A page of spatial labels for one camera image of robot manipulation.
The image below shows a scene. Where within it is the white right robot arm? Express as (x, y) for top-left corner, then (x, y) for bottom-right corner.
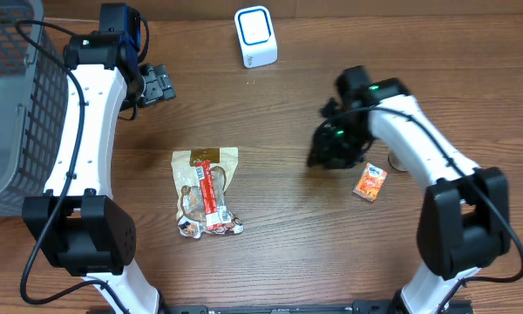
(307, 65), (510, 313)

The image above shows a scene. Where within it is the green lid jar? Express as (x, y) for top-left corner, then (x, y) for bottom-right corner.
(388, 150), (407, 172)

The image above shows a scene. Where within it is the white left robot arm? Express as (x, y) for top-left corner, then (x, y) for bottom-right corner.
(22, 3), (175, 313)

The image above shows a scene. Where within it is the white barcode scanner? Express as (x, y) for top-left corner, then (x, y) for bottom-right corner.
(234, 5), (278, 68)

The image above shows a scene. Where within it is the orange small carton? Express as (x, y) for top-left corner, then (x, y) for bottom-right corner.
(353, 163), (388, 202)

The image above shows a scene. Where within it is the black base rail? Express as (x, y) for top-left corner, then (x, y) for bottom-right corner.
(160, 298), (474, 314)

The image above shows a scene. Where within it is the grey plastic mesh basket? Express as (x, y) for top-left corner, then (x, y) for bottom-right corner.
(0, 0), (68, 217)

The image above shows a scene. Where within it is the beige cookie bag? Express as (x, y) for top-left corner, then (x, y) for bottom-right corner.
(171, 147), (243, 239)

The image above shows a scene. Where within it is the red snack bar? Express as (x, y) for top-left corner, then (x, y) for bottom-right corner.
(194, 160), (231, 230)

